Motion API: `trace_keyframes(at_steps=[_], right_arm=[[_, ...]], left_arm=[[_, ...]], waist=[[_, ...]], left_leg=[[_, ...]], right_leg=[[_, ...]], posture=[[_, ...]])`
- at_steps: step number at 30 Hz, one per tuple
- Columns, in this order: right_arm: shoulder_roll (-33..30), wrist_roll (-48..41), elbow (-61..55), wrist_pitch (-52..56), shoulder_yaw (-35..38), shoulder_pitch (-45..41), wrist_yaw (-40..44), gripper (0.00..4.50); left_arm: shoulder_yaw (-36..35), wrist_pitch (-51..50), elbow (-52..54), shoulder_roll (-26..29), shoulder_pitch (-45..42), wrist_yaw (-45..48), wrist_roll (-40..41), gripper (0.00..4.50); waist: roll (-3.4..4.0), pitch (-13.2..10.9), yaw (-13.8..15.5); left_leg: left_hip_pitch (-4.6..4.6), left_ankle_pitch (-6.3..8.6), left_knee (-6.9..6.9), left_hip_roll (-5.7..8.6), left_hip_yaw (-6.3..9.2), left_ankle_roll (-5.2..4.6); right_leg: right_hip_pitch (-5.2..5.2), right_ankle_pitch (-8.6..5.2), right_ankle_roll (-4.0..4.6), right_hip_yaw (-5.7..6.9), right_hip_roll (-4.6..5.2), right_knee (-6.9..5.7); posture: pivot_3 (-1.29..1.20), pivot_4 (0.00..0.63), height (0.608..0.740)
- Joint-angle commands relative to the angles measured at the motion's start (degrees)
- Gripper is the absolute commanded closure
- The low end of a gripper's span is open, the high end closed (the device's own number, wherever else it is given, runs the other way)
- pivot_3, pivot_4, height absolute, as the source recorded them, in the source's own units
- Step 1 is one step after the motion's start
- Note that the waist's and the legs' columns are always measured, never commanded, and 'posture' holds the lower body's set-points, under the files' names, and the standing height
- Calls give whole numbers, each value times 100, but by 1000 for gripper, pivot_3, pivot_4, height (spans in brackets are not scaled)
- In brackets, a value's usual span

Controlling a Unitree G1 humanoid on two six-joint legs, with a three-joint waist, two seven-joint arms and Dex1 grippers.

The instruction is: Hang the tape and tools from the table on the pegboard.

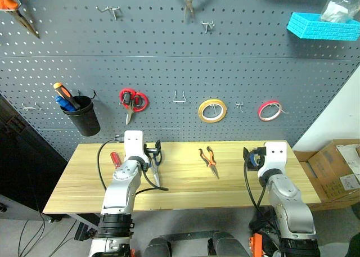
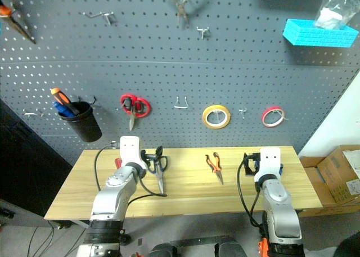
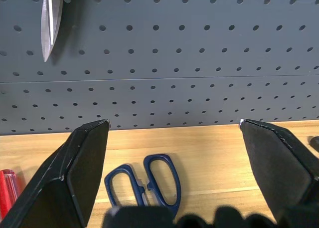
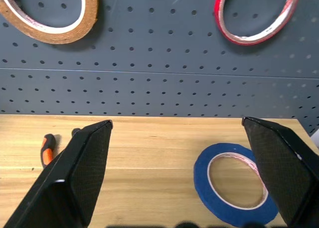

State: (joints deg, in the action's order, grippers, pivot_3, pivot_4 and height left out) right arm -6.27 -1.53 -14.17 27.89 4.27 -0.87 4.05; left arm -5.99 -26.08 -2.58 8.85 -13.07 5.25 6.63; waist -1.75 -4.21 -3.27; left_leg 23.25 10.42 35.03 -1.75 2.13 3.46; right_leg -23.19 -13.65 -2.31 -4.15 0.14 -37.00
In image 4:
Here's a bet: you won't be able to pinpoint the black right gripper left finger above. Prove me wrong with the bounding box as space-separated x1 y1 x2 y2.
0 120 114 228

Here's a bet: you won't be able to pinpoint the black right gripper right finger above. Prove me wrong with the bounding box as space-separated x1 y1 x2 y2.
241 116 319 228

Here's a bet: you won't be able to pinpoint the orange and black pliers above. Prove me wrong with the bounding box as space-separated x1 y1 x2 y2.
40 127 82 169

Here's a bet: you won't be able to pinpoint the blue tape roll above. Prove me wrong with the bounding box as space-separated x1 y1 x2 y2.
193 142 279 227

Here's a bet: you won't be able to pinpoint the grey pegboard panel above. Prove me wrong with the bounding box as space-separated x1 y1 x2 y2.
0 0 319 136

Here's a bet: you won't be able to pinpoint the yellow tape roll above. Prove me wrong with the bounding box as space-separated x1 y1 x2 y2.
0 0 98 44

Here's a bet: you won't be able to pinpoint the red tape roll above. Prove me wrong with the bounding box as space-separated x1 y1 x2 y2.
214 0 302 46

